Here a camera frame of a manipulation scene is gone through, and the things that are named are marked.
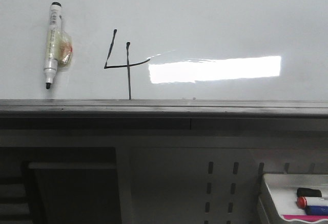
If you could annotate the white whiteboard marker black tip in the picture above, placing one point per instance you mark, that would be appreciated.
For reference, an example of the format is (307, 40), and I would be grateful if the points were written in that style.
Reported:
(59, 48)

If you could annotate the white whiteboard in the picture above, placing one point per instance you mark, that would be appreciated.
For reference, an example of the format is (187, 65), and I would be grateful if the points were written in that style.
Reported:
(169, 49)

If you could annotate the white slotted pegboard panel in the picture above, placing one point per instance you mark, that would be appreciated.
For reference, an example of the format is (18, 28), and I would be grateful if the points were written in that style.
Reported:
(209, 185)

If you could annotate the dark cabinet panel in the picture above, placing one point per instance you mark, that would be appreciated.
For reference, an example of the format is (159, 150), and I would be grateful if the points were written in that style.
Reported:
(72, 192)

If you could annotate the white plastic marker tray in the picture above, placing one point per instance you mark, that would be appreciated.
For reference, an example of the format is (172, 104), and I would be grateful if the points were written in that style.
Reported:
(278, 195)

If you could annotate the black capped marker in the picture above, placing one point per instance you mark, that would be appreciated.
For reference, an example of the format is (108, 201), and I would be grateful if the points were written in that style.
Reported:
(308, 192)

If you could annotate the red capped marker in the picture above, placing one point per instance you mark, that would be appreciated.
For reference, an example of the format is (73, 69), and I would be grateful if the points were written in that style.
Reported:
(303, 202)

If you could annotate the blue capped marker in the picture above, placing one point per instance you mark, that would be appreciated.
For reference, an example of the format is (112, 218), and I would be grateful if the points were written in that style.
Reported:
(317, 210)

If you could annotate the pink eraser edge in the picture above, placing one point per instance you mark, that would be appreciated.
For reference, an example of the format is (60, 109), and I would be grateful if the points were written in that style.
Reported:
(308, 218)

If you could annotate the dark metal whiteboard frame rail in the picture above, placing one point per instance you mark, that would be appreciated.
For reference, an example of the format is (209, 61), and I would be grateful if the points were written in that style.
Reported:
(163, 114)

